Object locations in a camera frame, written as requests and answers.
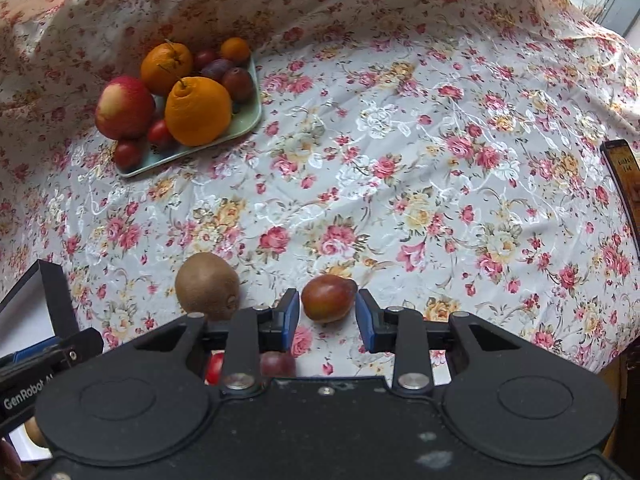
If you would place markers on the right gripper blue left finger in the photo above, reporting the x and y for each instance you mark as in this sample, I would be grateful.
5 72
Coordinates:
277 326

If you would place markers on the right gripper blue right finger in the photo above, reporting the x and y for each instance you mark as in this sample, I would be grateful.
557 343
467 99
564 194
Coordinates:
378 326

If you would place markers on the dark red pear-shaped fruit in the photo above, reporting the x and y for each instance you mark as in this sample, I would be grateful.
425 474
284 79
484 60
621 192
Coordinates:
328 298

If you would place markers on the red tomato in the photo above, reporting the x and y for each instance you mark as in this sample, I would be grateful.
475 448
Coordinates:
213 368
159 136

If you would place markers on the brown kiwi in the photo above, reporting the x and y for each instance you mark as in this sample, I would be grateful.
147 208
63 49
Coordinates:
206 284
34 433

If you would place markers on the purple plum on cloth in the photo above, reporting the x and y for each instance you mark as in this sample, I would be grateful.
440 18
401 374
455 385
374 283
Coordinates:
277 364

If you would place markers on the black white cardboard box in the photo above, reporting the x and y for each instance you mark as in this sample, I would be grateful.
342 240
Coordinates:
36 308

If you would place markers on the floral tablecloth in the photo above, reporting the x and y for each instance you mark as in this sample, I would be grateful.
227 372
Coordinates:
445 154

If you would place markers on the pale green plate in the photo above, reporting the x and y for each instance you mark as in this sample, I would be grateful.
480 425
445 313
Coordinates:
245 118

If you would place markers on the red tomato on plate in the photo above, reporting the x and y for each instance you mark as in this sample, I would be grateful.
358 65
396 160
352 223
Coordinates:
159 136

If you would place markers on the red tomato plate edge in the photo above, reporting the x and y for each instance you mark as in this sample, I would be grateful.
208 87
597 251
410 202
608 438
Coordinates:
128 155

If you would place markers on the large orange front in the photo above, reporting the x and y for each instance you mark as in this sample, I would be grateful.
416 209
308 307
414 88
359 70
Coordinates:
198 111

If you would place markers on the large orange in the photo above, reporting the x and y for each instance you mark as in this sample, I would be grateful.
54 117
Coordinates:
164 66
198 111

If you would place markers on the dark red plum right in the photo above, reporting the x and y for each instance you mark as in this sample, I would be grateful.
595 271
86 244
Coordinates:
239 84

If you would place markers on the dark plum on plate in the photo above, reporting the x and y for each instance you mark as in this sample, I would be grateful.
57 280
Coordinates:
216 69

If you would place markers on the red yellow apple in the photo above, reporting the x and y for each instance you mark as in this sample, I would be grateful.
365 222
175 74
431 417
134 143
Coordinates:
125 109

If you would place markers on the small red fruit back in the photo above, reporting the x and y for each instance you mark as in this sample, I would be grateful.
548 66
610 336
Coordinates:
202 58

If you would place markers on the small mandarin on plate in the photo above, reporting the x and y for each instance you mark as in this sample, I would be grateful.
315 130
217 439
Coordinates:
236 50

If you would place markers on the large orange back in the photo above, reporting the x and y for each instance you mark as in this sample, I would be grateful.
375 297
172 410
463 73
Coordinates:
164 66

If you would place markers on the black phone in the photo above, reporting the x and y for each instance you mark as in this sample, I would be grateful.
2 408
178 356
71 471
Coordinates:
624 168

